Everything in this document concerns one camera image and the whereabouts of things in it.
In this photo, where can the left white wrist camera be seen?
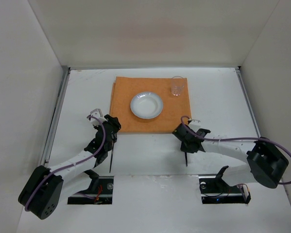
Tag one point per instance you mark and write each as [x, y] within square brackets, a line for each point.
[96, 116]

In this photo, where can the clear plastic cup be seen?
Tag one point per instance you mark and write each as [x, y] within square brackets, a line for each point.
[177, 85]

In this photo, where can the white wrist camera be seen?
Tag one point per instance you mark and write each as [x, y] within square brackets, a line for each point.
[194, 123]
[96, 116]

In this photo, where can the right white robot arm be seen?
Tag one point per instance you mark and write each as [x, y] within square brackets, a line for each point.
[263, 162]

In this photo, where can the left aluminium table rail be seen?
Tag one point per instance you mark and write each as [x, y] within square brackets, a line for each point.
[46, 151]

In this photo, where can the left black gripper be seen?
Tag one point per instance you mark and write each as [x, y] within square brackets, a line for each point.
[110, 138]

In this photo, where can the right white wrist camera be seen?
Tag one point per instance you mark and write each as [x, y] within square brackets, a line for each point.
[194, 123]

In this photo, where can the black plastic knife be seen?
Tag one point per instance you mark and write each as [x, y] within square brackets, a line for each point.
[186, 159]

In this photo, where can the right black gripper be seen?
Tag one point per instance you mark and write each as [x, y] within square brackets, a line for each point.
[187, 147]

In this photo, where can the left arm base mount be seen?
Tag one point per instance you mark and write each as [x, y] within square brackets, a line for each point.
[99, 191]

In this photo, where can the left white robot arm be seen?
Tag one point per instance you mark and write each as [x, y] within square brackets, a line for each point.
[47, 186]

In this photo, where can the right aluminium table rail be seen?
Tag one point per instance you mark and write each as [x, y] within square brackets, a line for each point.
[240, 79]

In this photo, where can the orange cloth placemat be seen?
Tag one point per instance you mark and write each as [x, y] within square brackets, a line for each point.
[174, 107]

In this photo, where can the white ceramic plate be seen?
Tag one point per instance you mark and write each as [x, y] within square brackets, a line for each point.
[146, 105]

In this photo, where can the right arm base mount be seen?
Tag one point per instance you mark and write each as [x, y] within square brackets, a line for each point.
[214, 190]

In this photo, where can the aluminium table rail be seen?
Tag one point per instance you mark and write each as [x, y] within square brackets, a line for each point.
[46, 151]
[240, 79]

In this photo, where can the black plastic fork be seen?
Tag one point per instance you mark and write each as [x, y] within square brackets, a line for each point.
[112, 151]

